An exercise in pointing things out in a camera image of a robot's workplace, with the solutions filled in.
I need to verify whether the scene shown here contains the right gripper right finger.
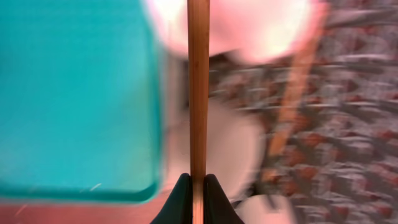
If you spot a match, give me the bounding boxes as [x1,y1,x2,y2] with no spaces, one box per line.
[203,174,244,224]

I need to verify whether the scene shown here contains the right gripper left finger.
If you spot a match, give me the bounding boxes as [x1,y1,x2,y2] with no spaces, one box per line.
[150,173,193,224]

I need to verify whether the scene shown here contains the grey shallow bowl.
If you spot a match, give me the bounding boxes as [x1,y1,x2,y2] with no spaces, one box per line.
[164,100,264,202]

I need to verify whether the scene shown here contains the large white plate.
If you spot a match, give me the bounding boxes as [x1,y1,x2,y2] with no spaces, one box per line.
[142,0,325,65]

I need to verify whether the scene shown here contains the long wooden chopstick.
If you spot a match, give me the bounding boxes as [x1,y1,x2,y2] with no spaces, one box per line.
[187,0,210,224]

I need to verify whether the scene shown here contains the small white cup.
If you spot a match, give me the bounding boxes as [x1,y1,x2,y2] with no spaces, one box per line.
[235,195,298,224]

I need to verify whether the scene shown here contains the short wooden chopstick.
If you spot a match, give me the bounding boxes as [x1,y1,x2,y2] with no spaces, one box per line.
[268,32,321,157]

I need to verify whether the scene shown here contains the grey dishwasher rack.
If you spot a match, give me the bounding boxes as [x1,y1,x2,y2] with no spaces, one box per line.
[210,0,397,224]

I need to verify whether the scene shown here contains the teal serving tray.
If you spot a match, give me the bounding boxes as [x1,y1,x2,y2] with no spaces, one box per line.
[1,0,163,203]

